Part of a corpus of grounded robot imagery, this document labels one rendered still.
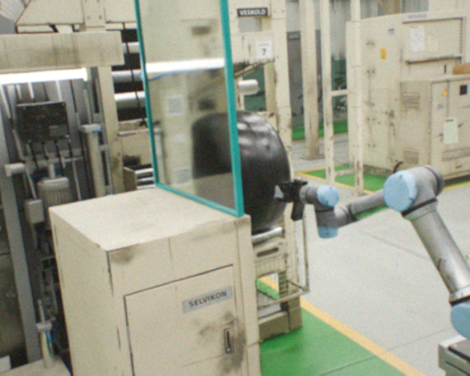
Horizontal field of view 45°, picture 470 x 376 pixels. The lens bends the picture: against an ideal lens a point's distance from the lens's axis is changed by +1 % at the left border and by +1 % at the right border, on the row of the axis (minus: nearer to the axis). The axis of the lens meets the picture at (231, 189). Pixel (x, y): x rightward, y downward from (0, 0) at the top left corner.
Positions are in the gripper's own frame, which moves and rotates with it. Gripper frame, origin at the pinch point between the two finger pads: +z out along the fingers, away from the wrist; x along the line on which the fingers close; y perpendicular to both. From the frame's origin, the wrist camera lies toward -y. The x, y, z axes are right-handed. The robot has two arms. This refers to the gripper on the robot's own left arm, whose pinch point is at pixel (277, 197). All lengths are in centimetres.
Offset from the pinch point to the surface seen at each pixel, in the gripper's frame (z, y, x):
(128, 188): 69, 9, 39
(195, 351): -62, -24, 73
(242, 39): 38, 70, -17
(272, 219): 8.5, -10.5, -1.9
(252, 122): 9.9, 31.8, 0.7
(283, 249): 13.5, -25.9, -8.5
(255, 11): 67, 89, -47
